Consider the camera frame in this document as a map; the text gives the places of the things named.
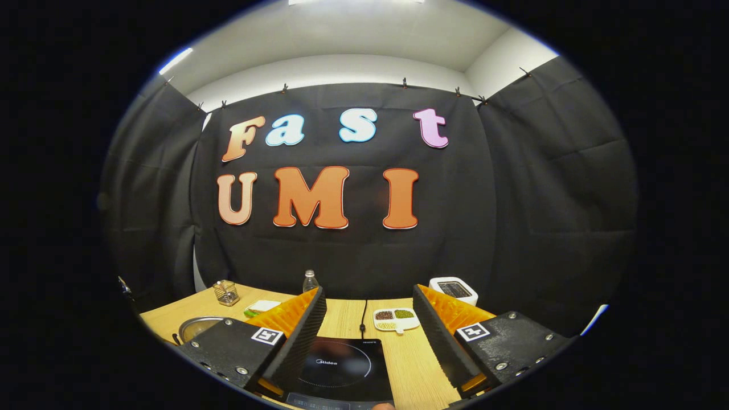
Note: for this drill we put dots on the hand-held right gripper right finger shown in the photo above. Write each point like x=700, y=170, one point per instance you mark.
x=435, y=341

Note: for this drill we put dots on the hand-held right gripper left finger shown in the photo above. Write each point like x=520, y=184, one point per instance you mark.
x=302, y=341

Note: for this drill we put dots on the black induction cooktop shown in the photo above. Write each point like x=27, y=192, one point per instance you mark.
x=342, y=364

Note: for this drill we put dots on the white divided dish with beans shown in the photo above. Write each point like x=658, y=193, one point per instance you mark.
x=397, y=319

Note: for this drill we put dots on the sandwich with lettuce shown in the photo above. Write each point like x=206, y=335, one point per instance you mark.
x=262, y=306

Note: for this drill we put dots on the white toaster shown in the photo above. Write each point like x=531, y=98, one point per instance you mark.
x=454, y=289

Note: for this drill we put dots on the clear plastic water bottle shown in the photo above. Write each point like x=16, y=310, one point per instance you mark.
x=310, y=282

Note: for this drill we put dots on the black backdrop cloth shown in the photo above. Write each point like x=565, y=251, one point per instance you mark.
x=512, y=199

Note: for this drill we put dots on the ceiling light panel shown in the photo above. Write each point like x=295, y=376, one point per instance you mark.
x=176, y=60

